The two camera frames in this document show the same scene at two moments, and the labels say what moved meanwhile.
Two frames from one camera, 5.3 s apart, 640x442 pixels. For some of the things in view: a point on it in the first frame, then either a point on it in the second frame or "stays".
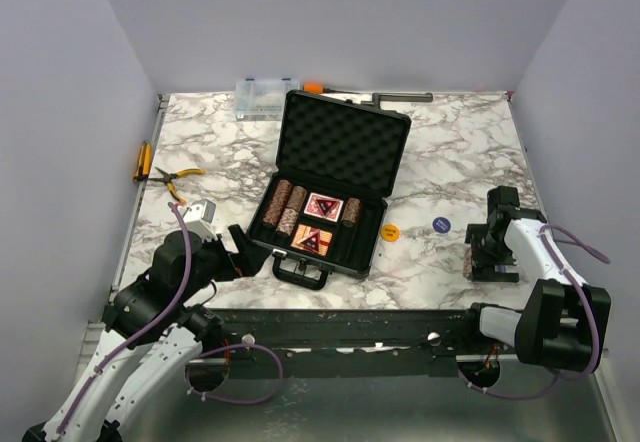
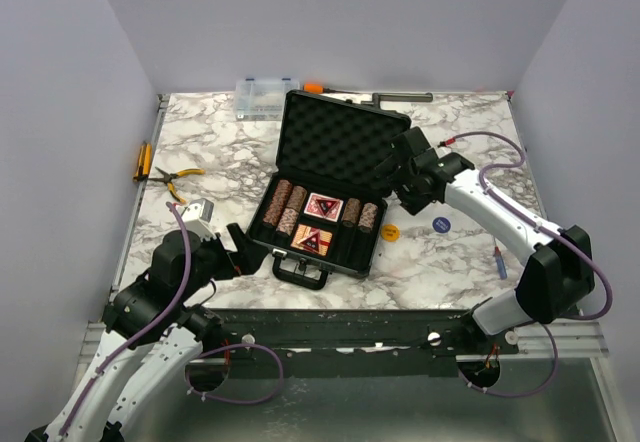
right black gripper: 483,266 → 414,202
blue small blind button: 441,224 stays
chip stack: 468,264 → 367,217
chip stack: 351,212 stays
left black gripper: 247,261 stays
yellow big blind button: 390,232 stays
